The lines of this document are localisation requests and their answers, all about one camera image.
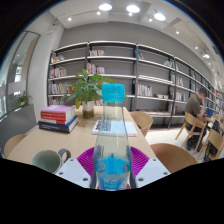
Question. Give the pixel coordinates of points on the pink book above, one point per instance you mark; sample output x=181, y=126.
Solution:
x=56, y=109

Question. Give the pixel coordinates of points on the grey bookshelf unit with books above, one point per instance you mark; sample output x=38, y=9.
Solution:
x=150, y=66

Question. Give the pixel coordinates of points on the open white book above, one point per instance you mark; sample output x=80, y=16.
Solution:
x=131, y=129

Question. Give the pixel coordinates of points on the clear bottle with blue cap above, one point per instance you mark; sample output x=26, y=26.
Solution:
x=112, y=143

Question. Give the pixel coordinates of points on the tan wooden chair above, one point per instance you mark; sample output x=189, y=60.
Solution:
x=173, y=156
x=141, y=120

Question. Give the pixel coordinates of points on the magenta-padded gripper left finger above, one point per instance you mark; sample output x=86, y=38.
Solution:
x=73, y=171

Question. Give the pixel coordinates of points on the dark blue book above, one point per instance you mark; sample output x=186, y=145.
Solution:
x=58, y=128

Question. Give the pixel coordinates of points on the spotted beige ceramic mug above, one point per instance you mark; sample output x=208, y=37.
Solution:
x=48, y=161

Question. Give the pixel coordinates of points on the person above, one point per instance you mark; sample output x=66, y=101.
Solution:
x=193, y=106

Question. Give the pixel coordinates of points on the small green potted plant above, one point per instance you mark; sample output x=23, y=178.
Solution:
x=24, y=99

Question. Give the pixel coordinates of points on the slatted wooden chair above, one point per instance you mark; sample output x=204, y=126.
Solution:
x=215, y=140
x=191, y=125

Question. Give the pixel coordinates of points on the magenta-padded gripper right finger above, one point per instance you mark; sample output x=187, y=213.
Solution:
x=151, y=171

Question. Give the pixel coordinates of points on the red book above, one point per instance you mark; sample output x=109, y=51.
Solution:
x=55, y=116
x=55, y=121

